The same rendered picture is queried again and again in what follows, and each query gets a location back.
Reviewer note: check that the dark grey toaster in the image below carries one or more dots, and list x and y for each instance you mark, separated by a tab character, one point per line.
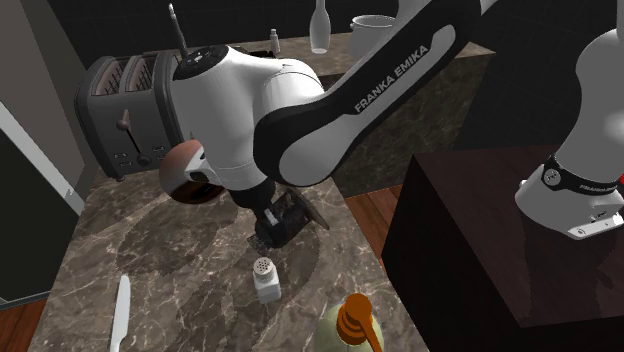
122	97

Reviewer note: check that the white salt shaker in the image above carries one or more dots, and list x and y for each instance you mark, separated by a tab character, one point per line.
267	285

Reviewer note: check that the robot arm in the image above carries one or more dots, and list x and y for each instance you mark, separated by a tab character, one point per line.
234	107

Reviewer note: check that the green bottle orange pump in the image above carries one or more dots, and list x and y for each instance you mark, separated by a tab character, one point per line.
336	331

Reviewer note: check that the dark thin rod pale tip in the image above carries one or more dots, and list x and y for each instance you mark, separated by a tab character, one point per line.
178	31

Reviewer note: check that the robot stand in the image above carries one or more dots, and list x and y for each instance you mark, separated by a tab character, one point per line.
453	244

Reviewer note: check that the reddish brown bowl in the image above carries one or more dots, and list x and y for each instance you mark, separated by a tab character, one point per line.
175	168

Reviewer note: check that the small grey shaker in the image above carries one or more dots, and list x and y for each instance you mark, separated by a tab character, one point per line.
275	43

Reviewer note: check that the brown grey flat blade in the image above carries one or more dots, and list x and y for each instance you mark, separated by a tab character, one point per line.
317	217

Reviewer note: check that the silver table knife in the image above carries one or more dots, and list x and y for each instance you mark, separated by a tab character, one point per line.
121	312

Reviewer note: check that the white pot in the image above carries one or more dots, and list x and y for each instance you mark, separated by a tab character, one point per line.
368	36

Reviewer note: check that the tall clear glass bottle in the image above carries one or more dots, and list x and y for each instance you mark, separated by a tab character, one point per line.
320	29

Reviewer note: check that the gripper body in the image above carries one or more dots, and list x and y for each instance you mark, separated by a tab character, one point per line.
280	219

